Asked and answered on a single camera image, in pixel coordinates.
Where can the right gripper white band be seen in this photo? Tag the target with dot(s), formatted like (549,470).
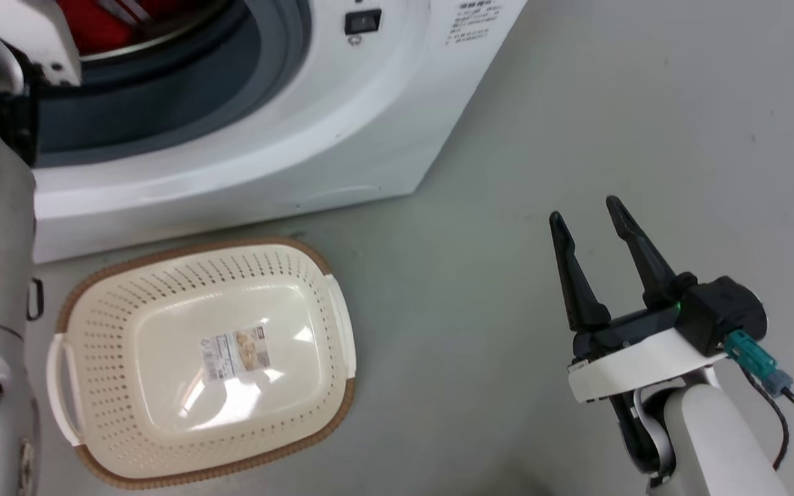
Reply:
(635,358)

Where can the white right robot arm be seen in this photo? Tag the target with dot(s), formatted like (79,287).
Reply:
(710,448)

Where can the paper label in basket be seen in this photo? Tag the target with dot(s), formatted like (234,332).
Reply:
(235,353)

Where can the white front-load washing machine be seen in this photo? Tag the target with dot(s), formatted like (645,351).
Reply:
(245,138)

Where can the cream perforated laundry basket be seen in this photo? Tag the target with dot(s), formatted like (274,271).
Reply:
(163,427)

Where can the red garment with white stripes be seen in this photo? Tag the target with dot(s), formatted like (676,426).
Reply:
(104,21)

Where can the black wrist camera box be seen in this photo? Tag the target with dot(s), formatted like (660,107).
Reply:
(724,313)

